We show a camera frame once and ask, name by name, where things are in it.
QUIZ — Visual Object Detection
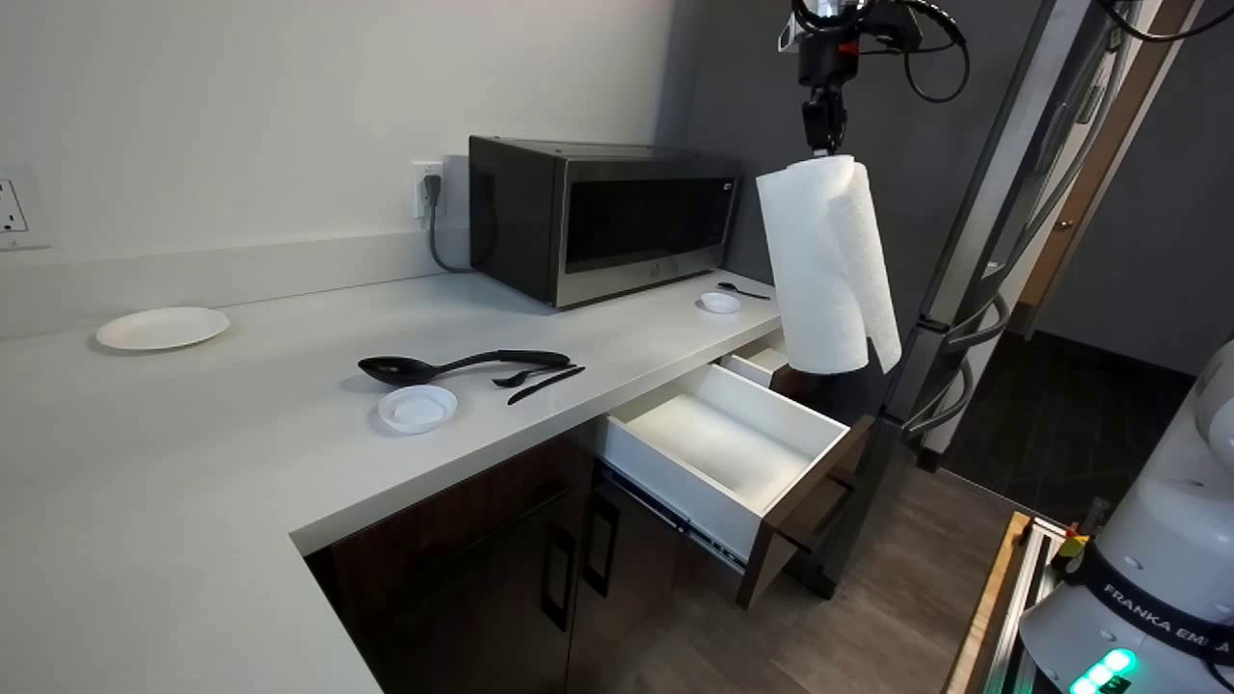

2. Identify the wall power outlet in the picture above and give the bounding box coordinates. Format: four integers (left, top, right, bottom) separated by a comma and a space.
0, 174, 35, 247

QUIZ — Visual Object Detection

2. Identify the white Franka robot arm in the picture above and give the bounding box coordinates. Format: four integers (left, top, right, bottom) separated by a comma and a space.
1017, 341, 1234, 694

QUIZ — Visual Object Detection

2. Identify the white paper towel roll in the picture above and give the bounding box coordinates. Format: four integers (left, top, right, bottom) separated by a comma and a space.
758, 155, 904, 375

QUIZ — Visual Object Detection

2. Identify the open white narrow drawer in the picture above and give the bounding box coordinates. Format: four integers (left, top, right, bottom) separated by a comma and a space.
720, 335, 804, 390

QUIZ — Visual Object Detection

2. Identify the small black spoon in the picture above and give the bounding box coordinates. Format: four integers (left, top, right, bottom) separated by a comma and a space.
719, 282, 772, 299

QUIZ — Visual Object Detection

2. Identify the black serving spoon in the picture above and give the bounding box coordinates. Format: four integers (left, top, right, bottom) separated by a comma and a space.
360, 349, 570, 384

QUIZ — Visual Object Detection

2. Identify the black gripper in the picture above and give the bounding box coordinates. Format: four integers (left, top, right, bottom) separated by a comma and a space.
791, 0, 863, 155

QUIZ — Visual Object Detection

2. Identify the small white lid near microwave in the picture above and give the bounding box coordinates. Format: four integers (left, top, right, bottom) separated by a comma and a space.
696, 287, 740, 314

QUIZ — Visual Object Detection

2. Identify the stainless steel microwave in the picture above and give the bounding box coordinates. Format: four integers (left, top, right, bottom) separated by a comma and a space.
466, 133, 743, 307

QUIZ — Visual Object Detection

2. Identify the dark wood cabinet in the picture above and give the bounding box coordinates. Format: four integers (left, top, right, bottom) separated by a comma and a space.
310, 431, 736, 694

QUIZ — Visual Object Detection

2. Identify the open white wide drawer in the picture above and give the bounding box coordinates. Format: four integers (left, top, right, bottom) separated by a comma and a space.
594, 364, 871, 610

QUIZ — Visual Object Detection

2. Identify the black plastic knife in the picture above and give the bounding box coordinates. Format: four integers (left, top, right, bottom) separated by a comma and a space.
507, 364, 588, 406

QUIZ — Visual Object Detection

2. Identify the white plate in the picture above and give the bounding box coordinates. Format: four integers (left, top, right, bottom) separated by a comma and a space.
98, 307, 231, 354

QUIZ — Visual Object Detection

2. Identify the wooden robot cart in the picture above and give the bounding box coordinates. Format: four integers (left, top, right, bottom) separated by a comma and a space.
943, 514, 1063, 694

